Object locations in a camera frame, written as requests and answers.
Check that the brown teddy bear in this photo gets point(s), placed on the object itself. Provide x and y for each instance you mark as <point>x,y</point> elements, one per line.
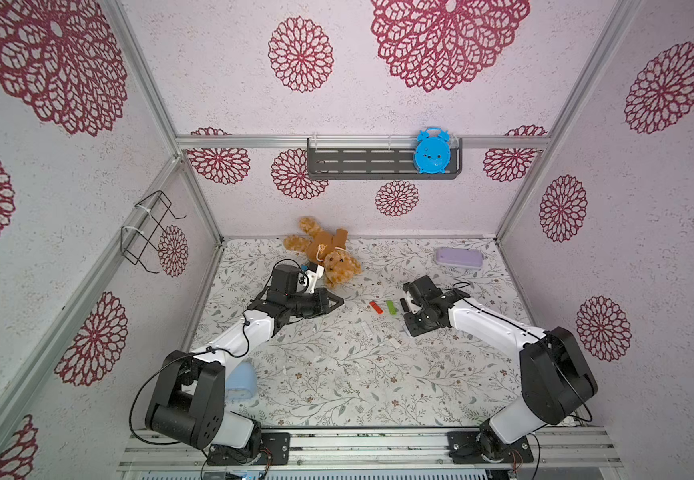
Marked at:
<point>327,250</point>

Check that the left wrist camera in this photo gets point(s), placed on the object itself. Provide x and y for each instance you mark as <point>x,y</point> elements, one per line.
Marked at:
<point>310,275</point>

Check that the red usb drive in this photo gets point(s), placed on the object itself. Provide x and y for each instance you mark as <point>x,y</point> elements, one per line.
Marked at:
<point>375,306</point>

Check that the grey wall shelf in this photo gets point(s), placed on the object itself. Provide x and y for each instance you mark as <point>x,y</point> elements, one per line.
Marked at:
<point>362,163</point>

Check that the blue alarm clock toy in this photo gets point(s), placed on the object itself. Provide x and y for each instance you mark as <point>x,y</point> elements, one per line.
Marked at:
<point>432,154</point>

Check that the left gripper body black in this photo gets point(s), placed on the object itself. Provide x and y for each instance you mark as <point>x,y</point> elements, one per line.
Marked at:
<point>307,305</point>

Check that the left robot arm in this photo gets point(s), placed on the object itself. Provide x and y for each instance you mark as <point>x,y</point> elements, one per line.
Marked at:
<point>188,401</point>

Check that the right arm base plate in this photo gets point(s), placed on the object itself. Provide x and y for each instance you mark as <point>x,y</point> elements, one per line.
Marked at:
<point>473,446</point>

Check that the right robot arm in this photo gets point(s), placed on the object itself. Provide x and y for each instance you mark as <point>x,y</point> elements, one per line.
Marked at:
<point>554,377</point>

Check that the green usb drive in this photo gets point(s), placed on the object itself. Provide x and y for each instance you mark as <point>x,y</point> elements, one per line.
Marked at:
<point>391,308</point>

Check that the black wire wall rack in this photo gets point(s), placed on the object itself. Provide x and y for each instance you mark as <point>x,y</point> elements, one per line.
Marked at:
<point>137,239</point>

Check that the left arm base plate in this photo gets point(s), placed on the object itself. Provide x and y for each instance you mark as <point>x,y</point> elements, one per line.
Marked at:
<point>263,449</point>

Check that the light blue cup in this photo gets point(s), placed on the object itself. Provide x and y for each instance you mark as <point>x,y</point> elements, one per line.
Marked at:
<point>241,384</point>

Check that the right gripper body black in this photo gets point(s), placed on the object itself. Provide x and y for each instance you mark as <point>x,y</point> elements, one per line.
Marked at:
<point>417,309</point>

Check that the aluminium front rail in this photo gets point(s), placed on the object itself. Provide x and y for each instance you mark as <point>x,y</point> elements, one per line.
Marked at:
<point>434,448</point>

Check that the purple rectangular case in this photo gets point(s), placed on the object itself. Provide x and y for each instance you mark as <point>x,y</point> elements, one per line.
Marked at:
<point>459,258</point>

